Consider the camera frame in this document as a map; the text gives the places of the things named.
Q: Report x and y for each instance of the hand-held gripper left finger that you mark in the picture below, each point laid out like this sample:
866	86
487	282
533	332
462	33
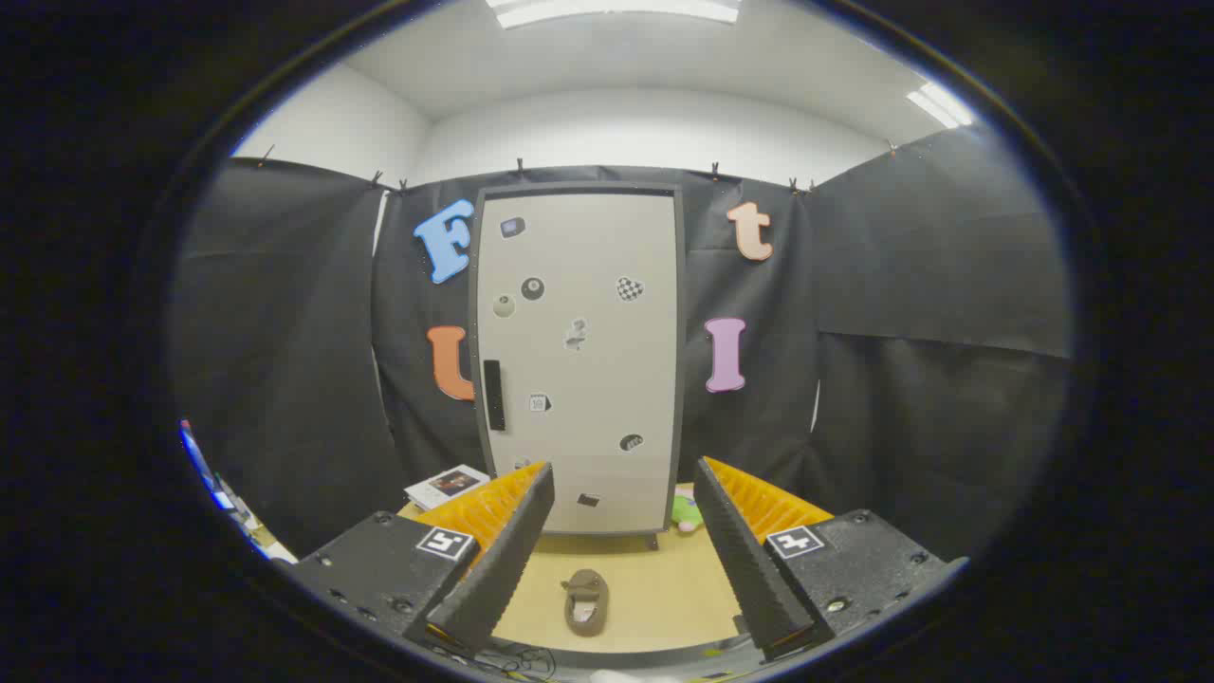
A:
503	560

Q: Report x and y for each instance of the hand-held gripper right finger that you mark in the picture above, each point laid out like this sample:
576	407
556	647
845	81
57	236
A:
744	560

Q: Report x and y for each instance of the brown fuzzy shoe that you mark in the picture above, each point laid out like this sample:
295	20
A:
585	607

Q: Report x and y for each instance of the light grey shoe cabinet door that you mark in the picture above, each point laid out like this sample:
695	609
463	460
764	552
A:
588	379

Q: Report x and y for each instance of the dark grey shoe cabinet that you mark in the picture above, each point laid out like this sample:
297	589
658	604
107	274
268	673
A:
681	360

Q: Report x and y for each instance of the green and pink plush toy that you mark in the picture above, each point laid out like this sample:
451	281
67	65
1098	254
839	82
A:
685	512

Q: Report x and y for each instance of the white book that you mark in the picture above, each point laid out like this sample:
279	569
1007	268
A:
441	486

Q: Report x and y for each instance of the blue-lit desk clutter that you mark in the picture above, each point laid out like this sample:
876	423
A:
223	493

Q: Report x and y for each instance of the black backdrop cloth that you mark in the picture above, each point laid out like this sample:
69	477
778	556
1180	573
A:
285	360

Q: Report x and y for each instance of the small ceiling light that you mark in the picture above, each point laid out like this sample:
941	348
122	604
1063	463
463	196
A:
939	104

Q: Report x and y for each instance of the long ceiling light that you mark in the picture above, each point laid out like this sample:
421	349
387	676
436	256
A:
616	9

